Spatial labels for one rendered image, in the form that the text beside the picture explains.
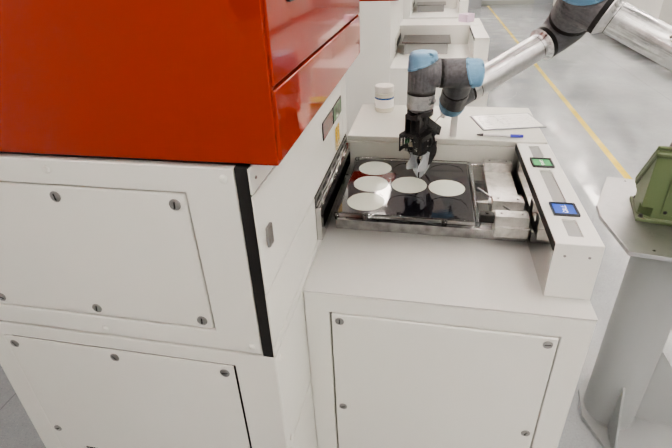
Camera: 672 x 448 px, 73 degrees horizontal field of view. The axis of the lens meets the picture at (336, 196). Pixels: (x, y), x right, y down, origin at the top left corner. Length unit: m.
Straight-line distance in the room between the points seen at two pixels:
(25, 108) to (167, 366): 0.56
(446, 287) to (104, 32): 0.82
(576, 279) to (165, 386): 0.91
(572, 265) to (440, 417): 0.52
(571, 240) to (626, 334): 0.71
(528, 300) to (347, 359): 0.45
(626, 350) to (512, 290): 0.71
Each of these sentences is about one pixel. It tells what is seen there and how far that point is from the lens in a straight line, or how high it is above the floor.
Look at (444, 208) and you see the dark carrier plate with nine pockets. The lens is 1.23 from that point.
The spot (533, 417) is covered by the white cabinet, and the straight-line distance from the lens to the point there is 1.31.
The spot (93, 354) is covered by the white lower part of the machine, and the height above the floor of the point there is 0.76.
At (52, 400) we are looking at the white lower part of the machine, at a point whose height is 0.57.
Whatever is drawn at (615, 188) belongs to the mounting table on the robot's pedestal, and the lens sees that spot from 1.66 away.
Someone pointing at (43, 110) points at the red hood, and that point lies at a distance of 0.86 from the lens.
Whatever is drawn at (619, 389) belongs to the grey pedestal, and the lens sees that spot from 1.88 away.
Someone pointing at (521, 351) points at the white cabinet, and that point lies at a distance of 1.14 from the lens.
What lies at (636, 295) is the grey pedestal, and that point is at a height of 0.57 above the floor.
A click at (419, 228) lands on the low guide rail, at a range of 1.25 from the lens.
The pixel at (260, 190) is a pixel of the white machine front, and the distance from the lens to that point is 0.75.
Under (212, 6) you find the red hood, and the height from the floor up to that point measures 1.45.
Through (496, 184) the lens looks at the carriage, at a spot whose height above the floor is 0.88.
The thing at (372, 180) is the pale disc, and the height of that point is 0.90.
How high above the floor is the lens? 1.51
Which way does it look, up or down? 28 degrees down
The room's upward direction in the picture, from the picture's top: 2 degrees counter-clockwise
